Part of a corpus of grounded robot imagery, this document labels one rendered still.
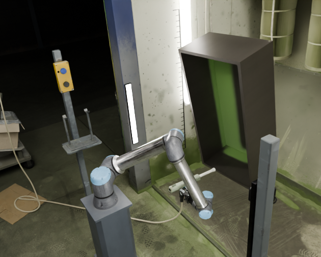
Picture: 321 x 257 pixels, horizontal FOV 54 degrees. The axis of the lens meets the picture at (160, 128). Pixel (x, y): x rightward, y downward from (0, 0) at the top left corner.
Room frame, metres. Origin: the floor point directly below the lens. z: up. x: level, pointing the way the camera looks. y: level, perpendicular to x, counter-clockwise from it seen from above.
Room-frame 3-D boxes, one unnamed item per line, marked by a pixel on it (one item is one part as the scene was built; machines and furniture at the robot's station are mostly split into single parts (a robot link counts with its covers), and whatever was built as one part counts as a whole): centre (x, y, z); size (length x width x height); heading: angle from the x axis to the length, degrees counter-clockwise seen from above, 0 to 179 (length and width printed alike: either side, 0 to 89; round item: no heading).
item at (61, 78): (2.70, 0.80, 1.42); 0.12 x 0.06 x 0.26; 121
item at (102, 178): (1.94, 0.47, 0.83); 0.17 x 0.15 x 0.18; 167
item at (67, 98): (2.75, 0.83, 0.82); 0.06 x 0.06 x 1.64; 31
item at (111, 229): (1.94, 0.47, 0.32); 0.31 x 0.31 x 0.64; 31
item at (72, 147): (2.61, 0.74, 0.95); 0.26 x 0.15 x 0.32; 121
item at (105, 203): (1.94, 0.47, 0.69); 0.19 x 0.19 x 0.10
